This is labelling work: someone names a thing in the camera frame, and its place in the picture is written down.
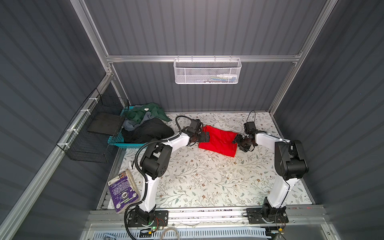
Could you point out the black t shirt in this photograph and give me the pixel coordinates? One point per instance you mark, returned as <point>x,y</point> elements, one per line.
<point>153,129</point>

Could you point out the red t shirt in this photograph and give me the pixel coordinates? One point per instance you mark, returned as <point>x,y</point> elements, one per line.
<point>221,142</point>

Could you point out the aluminium corner frame post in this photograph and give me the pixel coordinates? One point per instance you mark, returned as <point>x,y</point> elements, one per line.
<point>303,53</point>

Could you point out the teal plastic laundry basket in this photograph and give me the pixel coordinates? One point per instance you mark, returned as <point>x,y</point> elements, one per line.
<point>118,140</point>

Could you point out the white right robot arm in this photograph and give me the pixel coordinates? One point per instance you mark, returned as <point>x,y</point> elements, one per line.
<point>290,165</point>

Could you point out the purple booklet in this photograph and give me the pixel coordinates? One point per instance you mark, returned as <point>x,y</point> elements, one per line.
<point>123,191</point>

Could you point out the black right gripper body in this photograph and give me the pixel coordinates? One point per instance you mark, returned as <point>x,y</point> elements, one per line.
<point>242,142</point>

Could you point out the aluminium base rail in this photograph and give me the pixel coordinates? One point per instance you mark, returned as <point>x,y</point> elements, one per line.
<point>296,214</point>

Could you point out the green t shirt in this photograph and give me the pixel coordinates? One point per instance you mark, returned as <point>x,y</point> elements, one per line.
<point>137,113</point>

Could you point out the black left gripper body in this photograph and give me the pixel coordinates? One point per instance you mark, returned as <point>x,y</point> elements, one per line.
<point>199,137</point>

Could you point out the black wire mesh basket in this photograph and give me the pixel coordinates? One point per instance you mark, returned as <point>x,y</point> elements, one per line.
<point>86,139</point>

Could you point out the aluminium horizontal frame bar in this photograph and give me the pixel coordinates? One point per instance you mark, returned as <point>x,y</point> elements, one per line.
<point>212,58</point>

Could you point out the white wire mesh basket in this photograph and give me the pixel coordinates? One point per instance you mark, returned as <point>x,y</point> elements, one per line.
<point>207,73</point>

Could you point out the grey t shirt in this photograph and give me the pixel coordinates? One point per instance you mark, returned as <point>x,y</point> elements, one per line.
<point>130,125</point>

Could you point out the white slotted cable duct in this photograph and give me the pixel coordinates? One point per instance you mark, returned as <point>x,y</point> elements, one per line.
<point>204,233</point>

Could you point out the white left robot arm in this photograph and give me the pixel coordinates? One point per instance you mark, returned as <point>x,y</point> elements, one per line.
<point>152,160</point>

